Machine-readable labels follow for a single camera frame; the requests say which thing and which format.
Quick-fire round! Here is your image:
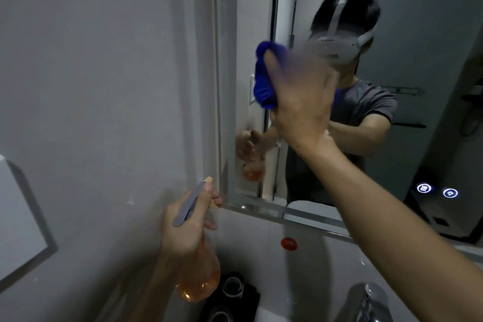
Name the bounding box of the person's left hand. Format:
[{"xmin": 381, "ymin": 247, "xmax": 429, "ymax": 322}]
[{"xmin": 161, "ymin": 183, "xmax": 224, "ymax": 259}]

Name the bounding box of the person's right hand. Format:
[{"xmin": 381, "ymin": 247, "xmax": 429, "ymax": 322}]
[{"xmin": 263, "ymin": 48, "xmax": 340, "ymax": 153}]

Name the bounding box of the blue cloth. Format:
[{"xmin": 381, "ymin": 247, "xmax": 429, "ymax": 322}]
[{"xmin": 253, "ymin": 41, "xmax": 342, "ymax": 110}]

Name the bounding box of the orange spray bottle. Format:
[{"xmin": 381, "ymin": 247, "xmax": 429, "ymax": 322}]
[{"xmin": 173, "ymin": 177, "xmax": 221, "ymax": 303}]

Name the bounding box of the rectangular wall mirror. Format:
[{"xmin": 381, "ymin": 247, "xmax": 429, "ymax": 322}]
[{"xmin": 215, "ymin": 0, "xmax": 483, "ymax": 258}]

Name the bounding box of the person's right forearm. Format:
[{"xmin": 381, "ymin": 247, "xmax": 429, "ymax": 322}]
[{"xmin": 301, "ymin": 136, "xmax": 483, "ymax": 322}]

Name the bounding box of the clear glass cup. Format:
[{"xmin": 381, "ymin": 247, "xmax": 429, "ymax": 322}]
[
  {"xmin": 221, "ymin": 276, "xmax": 245, "ymax": 299},
  {"xmin": 208, "ymin": 305, "xmax": 233, "ymax": 322}
]

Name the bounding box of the black tray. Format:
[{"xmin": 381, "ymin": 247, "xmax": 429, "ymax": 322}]
[{"xmin": 199, "ymin": 272, "xmax": 261, "ymax": 322}]

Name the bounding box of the chrome faucet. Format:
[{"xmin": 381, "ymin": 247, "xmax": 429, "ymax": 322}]
[{"xmin": 336, "ymin": 282, "xmax": 393, "ymax": 322}]

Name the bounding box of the white wall switch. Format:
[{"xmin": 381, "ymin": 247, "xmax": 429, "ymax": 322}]
[{"xmin": 0, "ymin": 153, "xmax": 58, "ymax": 293}]

